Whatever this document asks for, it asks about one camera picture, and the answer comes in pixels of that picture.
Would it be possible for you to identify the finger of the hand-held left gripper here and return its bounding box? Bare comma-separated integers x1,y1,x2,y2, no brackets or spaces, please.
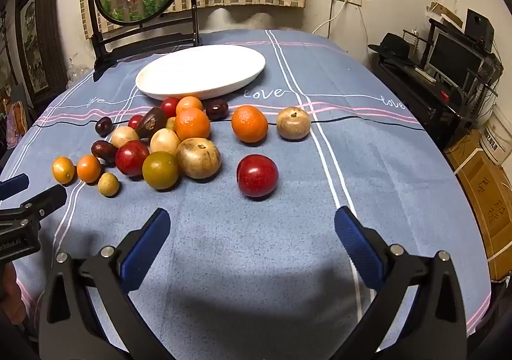
22,185,68,218
0,174,30,200

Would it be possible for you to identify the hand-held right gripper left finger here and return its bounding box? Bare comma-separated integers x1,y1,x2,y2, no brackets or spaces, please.
38,208,177,360

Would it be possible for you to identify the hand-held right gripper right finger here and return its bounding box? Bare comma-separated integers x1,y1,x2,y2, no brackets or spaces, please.
334,206,468,360

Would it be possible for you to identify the yellow kumquat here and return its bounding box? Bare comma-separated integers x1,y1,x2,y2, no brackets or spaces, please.
52,157,76,185

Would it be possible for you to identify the orange kumquat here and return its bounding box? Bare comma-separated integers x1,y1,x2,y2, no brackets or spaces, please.
76,154,102,184

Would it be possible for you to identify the small yellow tan fruit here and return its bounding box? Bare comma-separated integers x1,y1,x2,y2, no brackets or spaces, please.
98,172,120,197

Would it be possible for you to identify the yellow green citrus fruit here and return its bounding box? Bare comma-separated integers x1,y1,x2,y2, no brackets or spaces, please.
142,151,179,190

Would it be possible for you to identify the dark brown oblong fruit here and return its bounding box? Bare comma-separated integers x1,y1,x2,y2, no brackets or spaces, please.
91,140,119,164

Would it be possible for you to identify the large red plum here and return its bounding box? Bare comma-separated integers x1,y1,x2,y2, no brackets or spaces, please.
115,140,150,177
236,154,279,199

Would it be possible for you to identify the large tan round fruit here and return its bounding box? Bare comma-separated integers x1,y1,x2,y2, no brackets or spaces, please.
176,137,222,180

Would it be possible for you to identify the pale tan smooth fruit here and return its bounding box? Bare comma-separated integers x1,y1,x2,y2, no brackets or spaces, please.
111,126,140,148
149,128,181,156

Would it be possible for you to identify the large dark brown fruit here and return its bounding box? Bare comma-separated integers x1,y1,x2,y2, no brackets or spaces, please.
135,107,163,139

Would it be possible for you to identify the large orange mandarin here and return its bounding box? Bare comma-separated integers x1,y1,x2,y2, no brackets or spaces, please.
175,107,211,142

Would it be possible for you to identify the white oval plate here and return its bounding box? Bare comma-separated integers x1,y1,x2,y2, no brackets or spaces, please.
135,45,267,101

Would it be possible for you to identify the person's left hand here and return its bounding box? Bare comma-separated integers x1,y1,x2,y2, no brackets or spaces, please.
0,264,27,324

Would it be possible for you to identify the blue striped tablecloth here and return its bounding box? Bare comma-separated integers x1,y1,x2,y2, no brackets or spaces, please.
0,29,492,360

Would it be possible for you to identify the clear plastic bag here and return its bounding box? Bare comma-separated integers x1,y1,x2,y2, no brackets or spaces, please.
64,60,94,92

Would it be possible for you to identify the brown cardboard box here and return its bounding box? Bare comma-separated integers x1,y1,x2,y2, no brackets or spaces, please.
444,130,512,281

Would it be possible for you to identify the small orange citrus fruit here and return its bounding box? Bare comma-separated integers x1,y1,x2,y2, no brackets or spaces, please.
176,96,204,114

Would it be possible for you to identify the dark framed picture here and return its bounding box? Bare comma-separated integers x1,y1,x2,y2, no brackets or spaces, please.
15,0,68,104

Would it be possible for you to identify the black monitor and desk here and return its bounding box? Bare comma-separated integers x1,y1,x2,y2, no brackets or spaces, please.
372,18,505,152

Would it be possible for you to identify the white plastic bucket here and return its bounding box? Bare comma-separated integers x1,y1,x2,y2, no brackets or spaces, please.
478,104,512,166

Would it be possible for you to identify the white remote control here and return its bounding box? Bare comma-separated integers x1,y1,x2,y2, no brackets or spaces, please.
414,66,437,83

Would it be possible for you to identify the black hat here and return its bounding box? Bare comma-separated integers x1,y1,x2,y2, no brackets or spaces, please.
368,32,417,66

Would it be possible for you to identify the computer monitor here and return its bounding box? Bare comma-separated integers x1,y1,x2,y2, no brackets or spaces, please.
425,29,486,84

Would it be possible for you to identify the flat cardboard piece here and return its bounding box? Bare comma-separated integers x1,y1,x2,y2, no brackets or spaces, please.
430,2,465,28

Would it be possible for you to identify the black speaker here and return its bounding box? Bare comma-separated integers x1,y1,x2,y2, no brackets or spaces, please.
464,9,494,52

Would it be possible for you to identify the white power cable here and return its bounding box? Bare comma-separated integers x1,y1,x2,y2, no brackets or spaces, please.
311,0,348,36

